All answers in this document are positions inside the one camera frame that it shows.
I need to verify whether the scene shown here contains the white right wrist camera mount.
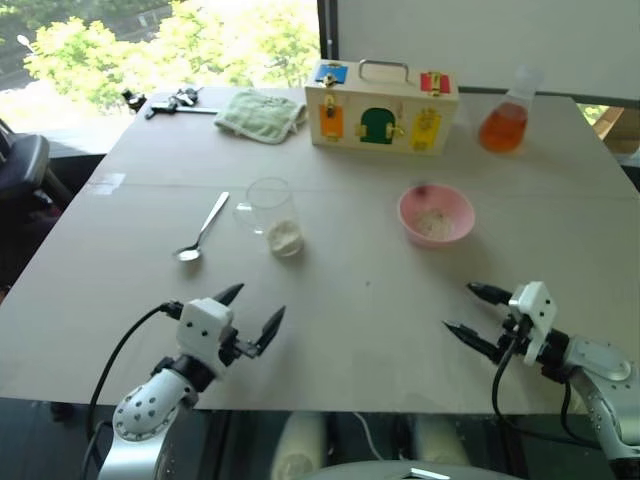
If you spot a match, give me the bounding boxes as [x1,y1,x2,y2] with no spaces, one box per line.
[508,280,558,367]

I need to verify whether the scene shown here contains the small black clamp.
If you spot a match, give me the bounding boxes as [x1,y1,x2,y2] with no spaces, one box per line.
[123,87,147,113]

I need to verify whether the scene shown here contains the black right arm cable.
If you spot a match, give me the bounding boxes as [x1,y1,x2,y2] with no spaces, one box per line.
[491,319,609,451]

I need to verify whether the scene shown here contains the black chair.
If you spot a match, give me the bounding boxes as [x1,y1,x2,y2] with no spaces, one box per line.
[0,118,77,296]

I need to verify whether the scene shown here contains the grey rounded robot torso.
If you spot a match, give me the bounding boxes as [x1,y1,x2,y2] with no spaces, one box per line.
[307,459,507,480]

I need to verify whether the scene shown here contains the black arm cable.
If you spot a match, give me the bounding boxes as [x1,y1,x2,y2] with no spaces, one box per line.
[81,299,184,480]
[491,319,609,451]

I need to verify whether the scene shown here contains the thin white cable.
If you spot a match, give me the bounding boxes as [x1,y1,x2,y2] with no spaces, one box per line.
[351,411,387,462]

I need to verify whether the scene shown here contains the silver metal spoon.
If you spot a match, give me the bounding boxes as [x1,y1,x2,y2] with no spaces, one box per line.
[173,191,231,263]

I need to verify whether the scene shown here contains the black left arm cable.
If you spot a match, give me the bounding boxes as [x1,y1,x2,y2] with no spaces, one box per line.
[81,299,184,480]

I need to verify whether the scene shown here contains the pink plastic bowl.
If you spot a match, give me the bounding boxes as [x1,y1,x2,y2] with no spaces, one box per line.
[397,183,476,250]

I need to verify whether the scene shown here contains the white rounded robot leg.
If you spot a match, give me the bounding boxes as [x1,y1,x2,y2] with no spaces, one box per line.
[271,411,330,480]
[413,414,472,467]

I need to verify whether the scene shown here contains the brown cardboard box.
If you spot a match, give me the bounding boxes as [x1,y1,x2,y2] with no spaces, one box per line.
[596,104,640,154]

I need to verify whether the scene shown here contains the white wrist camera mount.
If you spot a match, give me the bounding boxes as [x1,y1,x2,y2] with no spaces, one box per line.
[177,298,235,376]
[508,280,558,367]

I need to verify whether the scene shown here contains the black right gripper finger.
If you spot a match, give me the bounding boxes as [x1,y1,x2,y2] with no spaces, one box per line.
[442,320,504,364]
[466,282,513,305]

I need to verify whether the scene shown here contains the clear glass mug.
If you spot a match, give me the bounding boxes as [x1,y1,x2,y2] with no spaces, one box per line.
[232,177,307,259]

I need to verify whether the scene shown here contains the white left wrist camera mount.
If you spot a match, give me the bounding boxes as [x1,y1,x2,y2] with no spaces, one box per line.
[177,298,235,376]

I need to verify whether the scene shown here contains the black and silver tool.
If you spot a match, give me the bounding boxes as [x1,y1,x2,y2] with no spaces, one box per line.
[144,86,204,122]

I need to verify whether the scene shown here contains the black window post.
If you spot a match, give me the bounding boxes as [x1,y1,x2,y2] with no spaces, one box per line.
[317,0,341,94]

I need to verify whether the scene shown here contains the clear conical flask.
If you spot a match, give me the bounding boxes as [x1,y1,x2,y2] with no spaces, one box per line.
[478,65,544,154]

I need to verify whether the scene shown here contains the white partition panel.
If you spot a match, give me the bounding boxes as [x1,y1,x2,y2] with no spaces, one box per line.
[335,0,640,105]

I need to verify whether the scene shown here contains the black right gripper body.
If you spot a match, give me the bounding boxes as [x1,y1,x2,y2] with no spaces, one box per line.
[494,299,535,365]

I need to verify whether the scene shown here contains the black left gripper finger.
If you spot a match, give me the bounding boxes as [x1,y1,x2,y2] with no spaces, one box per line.
[251,305,287,358]
[211,283,245,308]

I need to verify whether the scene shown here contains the wooden lock box with handle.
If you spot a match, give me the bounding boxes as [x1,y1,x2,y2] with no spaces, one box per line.
[304,58,460,157]

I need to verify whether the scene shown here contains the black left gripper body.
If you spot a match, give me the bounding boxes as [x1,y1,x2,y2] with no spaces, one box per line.
[217,327,260,368]

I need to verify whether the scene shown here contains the orange liquid in flask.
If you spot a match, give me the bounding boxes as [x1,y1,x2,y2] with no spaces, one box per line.
[478,102,529,153]

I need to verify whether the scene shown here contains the green tree outside window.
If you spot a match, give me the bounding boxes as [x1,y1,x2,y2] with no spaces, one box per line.
[0,0,321,114]

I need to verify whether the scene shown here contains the light green towel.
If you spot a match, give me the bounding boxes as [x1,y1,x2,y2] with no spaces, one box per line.
[214,88,309,145]

